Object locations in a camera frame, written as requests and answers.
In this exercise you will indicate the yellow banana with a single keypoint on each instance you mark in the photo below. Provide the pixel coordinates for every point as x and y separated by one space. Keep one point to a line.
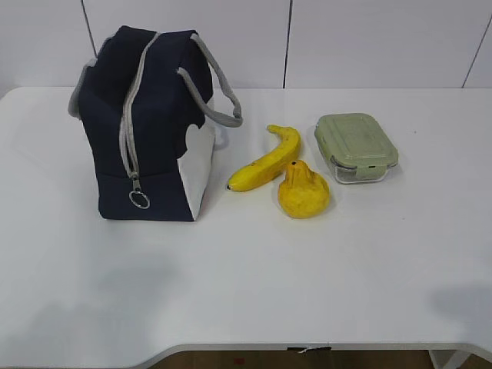
269 166

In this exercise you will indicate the yellow pear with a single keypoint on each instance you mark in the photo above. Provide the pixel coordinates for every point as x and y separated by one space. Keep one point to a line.
303 193

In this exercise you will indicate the green lid glass container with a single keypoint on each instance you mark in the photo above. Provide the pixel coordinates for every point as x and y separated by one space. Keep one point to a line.
355 148

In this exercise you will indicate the navy blue lunch bag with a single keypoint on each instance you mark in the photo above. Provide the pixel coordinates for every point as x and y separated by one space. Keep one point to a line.
149 102

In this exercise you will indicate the black tape on table edge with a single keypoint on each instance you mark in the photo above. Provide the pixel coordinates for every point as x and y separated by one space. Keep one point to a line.
304 350

